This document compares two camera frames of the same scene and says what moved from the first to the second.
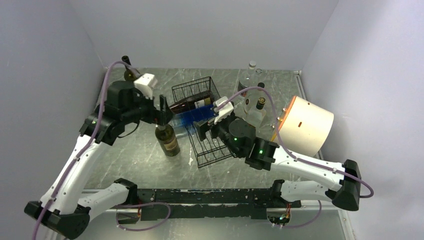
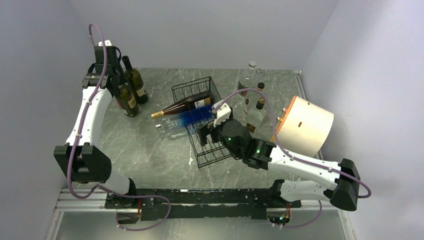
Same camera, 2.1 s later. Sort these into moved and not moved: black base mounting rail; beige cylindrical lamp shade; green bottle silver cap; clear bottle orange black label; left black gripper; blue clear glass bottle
Moved: left black gripper; green bottle silver cap
Not moved: clear bottle orange black label; black base mounting rail; blue clear glass bottle; beige cylindrical lamp shade
